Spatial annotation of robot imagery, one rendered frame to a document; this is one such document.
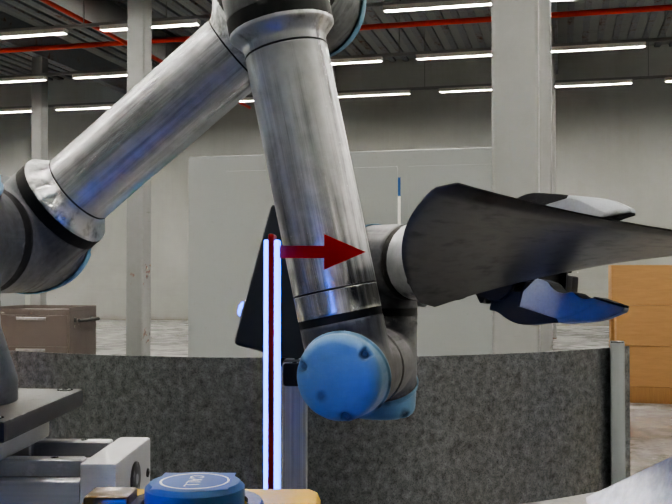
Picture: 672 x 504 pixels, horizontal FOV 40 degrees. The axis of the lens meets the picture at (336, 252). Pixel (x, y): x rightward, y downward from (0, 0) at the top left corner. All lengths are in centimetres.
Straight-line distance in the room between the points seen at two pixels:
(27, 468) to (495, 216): 53
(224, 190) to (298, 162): 628
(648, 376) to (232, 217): 401
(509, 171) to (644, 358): 411
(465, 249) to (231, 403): 177
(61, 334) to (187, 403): 488
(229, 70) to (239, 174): 607
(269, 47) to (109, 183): 28
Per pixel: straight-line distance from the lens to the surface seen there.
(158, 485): 38
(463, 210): 57
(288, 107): 81
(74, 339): 729
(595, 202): 73
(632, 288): 866
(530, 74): 498
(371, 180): 676
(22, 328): 739
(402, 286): 87
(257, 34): 83
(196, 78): 98
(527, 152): 491
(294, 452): 117
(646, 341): 870
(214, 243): 708
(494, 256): 66
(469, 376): 245
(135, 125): 100
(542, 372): 258
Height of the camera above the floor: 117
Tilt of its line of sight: 1 degrees up
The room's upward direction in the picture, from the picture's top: straight up
